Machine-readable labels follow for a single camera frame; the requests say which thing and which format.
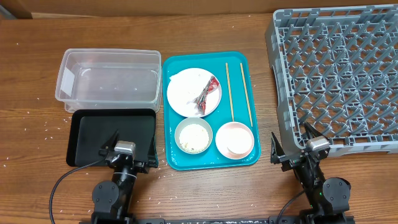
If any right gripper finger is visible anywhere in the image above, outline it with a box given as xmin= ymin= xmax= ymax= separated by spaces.
xmin=303 ymin=122 xmax=326 ymax=144
xmin=271 ymin=132 xmax=285 ymax=164

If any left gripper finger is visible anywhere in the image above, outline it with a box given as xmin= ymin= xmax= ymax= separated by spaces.
xmin=99 ymin=130 xmax=119 ymax=156
xmin=147 ymin=136 xmax=159 ymax=168

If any grey bowl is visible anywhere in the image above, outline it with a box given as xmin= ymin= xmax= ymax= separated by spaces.
xmin=174 ymin=118 xmax=213 ymax=154

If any pink bowl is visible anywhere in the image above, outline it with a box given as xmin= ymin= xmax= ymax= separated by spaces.
xmin=215 ymin=122 xmax=254 ymax=160

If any red snack wrapper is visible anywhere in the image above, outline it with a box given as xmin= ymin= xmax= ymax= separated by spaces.
xmin=194 ymin=76 xmax=220 ymax=114

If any cooked rice pile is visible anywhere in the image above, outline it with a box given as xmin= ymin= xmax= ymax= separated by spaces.
xmin=178 ymin=124 xmax=210 ymax=154

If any white napkin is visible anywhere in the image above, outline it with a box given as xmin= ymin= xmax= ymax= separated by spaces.
xmin=169 ymin=68 xmax=198 ymax=85

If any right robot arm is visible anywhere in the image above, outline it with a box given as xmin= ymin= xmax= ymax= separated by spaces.
xmin=268 ymin=122 xmax=355 ymax=223

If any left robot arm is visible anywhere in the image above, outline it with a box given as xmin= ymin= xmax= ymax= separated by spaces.
xmin=91 ymin=131 xmax=159 ymax=223

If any grey dishwasher rack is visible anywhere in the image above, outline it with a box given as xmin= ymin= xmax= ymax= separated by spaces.
xmin=265 ymin=4 xmax=397 ymax=157

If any black tray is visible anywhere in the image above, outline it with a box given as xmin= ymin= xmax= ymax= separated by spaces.
xmin=66 ymin=109 xmax=156 ymax=167

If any teal serving tray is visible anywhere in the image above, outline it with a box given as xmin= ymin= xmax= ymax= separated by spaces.
xmin=162 ymin=52 xmax=261 ymax=170

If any clear plastic bin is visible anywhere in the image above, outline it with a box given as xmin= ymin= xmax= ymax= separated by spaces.
xmin=55 ymin=49 xmax=162 ymax=113

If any white round plate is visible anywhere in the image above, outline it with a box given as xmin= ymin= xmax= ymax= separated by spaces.
xmin=166 ymin=68 xmax=222 ymax=118

